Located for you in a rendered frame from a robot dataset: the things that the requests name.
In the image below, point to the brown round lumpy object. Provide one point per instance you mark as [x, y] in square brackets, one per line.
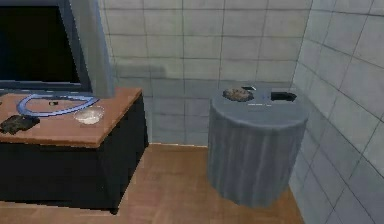
[238, 94]

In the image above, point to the small black flat device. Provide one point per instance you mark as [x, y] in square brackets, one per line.
[249, 88]

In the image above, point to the grey round draped table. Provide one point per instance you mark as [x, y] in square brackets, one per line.
[253, 153]

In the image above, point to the black rectangular box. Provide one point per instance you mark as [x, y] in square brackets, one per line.
[282, 96]

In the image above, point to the black cabinet with wooden top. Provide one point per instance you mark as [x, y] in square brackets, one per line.
[110, 160]

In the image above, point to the clear glass bowl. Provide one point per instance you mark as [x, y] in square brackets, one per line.
[88, 115]

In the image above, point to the small black knob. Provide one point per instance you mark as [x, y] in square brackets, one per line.
[53, 103]

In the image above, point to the grey television set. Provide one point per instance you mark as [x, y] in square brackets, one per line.
[36, 43]

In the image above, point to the dark grey lumpy object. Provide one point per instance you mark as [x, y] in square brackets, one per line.
[16, 123]

